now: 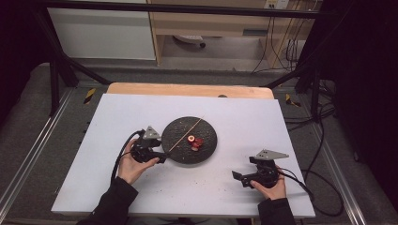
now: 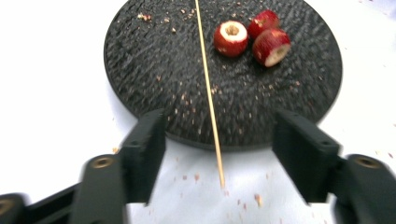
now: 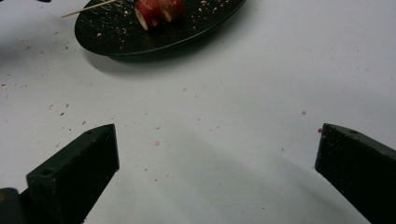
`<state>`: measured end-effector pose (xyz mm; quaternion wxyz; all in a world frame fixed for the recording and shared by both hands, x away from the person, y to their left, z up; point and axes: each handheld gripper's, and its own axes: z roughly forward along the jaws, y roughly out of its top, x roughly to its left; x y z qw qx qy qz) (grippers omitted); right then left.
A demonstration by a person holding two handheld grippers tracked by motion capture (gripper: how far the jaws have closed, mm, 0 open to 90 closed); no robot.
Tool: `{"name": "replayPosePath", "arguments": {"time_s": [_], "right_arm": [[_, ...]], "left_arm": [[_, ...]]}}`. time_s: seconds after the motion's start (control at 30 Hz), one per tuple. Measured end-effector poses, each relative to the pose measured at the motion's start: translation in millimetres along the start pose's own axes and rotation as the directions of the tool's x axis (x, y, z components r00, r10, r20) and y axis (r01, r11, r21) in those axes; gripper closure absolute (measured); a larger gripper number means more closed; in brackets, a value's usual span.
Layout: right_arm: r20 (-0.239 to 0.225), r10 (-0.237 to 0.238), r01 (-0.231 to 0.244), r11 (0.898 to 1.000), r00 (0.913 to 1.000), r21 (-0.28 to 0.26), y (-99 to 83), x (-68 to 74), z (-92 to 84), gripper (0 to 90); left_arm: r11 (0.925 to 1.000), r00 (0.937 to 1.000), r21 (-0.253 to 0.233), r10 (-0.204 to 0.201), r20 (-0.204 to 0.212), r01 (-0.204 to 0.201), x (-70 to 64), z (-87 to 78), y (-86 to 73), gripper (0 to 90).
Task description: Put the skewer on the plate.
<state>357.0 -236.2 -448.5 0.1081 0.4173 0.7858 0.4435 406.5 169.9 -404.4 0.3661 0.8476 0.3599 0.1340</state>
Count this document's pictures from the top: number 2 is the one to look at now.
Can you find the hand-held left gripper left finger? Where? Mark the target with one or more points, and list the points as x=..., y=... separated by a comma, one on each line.
x=144, y=155

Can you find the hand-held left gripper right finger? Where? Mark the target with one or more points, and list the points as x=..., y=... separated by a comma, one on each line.
x=306, y=155

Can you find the black round textured plate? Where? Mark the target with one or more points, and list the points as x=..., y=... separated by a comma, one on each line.
x=155, y=68

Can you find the thin wooden skewer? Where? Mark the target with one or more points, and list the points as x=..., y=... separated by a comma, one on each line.
x=209, y=93

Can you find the red cored hawthorn fruit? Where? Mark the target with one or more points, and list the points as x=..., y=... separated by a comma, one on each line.
x=269, y=45
x=230, y=42
x=264, y=22

